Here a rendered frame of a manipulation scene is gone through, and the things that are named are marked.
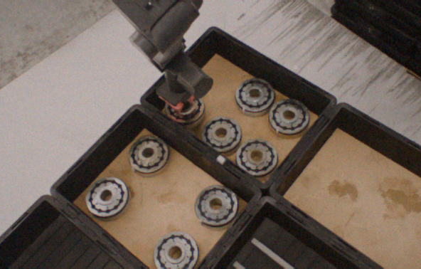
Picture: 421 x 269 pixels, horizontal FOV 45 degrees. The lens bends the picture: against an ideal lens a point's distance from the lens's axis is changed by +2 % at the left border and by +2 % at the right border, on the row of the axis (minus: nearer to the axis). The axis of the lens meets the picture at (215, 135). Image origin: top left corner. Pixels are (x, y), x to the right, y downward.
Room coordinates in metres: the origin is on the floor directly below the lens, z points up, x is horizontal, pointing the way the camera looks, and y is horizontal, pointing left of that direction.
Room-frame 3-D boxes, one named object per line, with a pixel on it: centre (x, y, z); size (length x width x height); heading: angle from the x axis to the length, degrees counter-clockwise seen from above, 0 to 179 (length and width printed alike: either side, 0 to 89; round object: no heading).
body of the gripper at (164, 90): (0.69, 0.06, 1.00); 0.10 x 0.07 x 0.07; 131
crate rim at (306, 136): (0.65, -0.07, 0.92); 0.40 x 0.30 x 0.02; 42
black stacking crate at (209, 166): (0.45, 0.16, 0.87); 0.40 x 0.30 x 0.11; 42
